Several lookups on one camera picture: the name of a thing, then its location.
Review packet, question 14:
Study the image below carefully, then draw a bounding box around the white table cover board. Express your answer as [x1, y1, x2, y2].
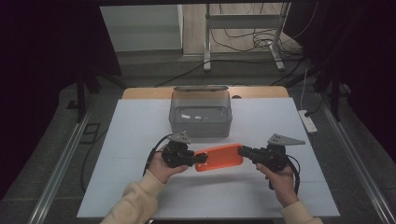
[77, 97, 341, 218]

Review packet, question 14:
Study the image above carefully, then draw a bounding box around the white cabinet panel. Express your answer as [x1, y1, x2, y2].
[100, 4, 184, 52]

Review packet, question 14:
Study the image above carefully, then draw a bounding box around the tangle of black floor cables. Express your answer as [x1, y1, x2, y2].
[209, 3, 304, 63]

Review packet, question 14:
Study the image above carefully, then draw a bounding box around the hand-held gripper black cable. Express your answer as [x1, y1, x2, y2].
[269, 153, 302, 195]
[142, 133, 174, 176]

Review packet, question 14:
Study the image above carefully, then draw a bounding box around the dark curtain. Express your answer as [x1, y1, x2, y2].
[0, 0, 123, 200]
[284, 0, 396, 157]

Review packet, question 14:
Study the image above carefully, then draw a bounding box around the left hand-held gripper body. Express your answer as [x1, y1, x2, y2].
[162, 131, 196, 169]

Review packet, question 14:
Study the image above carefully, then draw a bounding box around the long black floor cable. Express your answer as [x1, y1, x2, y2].
[154, 58, 303, 88]

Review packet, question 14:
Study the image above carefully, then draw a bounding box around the black plug with cable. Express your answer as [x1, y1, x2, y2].
[304, 92, 325, 119]

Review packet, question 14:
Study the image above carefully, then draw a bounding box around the left hand-held gripper black cable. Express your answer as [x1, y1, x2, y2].
[142, 133, 174, 176]

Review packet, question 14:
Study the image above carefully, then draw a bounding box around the thin black floor cable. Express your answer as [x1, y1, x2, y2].
[79, 129, 108, 194]

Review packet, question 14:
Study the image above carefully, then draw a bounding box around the black stand leg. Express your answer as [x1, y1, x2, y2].
[314, 71, 353, 122]
[66, 69, 129, 124]

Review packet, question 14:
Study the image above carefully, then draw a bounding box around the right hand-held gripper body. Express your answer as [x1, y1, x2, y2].
[253, 133, 306, 173]

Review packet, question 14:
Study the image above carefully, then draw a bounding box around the orange phone case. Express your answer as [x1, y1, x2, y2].
[194, 143, 244, 173]

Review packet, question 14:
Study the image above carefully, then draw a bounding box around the right hand-held gripper black cable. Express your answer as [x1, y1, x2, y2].
[269, 153, 302, 195]

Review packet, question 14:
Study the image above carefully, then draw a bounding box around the grey transparent storage box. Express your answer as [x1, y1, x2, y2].
[168, 85, 233, 138]

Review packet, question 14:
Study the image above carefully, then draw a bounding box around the person's left hand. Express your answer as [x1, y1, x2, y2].
[148, 147, 190, 185]

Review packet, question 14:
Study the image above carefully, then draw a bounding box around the grey metal stand frame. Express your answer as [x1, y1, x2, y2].
[203, 3, 292, 73]

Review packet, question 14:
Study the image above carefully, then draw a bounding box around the white power cable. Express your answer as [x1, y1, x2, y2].
[300, 67, 309, 110]

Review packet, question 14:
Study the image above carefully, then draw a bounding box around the white power strip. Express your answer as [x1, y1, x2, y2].
[297, 109, 318, 135]

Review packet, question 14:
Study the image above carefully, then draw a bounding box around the black rectangular floor frame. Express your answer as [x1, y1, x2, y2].
[78, 122, 102, 145]

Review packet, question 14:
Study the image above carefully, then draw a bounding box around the aluminium floor rail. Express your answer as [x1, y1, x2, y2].
[27, 96, 94, 224]
[317, 92, 396, 224]

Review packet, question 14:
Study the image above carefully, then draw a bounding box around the person's right hand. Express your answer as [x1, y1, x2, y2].
[255, 164, 299, 209]

